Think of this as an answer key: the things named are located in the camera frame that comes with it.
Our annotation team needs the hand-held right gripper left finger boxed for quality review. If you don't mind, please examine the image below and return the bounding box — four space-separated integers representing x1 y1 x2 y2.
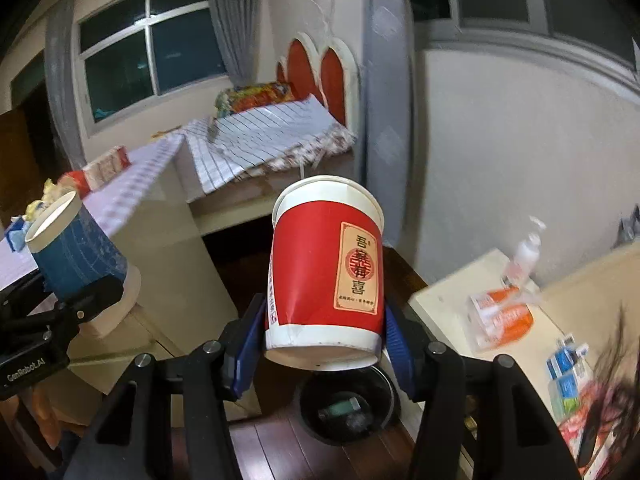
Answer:
62 294 267 480

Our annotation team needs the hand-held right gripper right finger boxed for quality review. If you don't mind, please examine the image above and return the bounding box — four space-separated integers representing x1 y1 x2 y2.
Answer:
384 304 581 480

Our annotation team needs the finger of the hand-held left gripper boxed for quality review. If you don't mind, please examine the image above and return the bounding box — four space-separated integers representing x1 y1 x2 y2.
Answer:
52 275 126 334

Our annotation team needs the blue paper cup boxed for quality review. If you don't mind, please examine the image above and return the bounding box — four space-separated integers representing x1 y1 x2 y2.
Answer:
25 190 142 321

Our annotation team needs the black round waste bin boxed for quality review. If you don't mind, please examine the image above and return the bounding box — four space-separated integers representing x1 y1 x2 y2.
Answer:
294 364 401 444

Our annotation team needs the red paper cup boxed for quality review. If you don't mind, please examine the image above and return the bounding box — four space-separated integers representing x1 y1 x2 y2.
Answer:
263 175 386 372

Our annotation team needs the orange packet in plastic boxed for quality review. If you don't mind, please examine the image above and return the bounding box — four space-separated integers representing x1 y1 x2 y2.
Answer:
467 284 542 354

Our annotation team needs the pink checked tablecloth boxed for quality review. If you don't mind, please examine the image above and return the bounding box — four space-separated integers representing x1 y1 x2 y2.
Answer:
0 135 187 292

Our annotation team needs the clear pump bottle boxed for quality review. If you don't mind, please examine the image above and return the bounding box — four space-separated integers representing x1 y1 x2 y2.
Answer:
501 216 547 287

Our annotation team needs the blue and white box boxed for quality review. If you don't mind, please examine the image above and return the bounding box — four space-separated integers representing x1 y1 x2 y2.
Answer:
544 337 592 412

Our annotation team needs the cream nightstand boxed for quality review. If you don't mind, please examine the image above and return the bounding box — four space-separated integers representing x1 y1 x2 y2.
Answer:
407 242 640 480

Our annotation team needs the red floral cloth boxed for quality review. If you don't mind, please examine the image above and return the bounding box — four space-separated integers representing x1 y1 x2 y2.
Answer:
556 380 640 480

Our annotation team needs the striped white bed sheet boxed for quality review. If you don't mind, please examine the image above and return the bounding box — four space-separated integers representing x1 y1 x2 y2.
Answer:
182 94 346 196

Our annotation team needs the sheer grey curtain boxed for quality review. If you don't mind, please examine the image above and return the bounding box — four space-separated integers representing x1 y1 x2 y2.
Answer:
44 0 87 173

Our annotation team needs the tied grey curtain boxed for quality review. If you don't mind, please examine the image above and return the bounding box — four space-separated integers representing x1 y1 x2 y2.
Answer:
359 0 427 273

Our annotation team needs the colourful patterned pillow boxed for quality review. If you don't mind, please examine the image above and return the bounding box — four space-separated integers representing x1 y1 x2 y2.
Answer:
215 81 297 117

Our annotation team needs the grey cloth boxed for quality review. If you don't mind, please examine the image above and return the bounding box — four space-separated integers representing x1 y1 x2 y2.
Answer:
614 209 640 249

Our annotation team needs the white framed window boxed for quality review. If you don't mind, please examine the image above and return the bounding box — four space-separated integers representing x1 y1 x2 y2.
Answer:
74 0 229 136

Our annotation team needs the red and white headboard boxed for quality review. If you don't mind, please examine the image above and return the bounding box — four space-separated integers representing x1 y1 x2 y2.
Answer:
275 31 361 131

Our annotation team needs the dark stringy bundle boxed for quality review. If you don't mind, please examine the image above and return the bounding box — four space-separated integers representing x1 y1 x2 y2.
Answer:
575 304 640 467

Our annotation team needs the white wall cable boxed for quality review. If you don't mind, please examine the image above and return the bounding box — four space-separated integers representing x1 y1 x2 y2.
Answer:
299 0 337 107

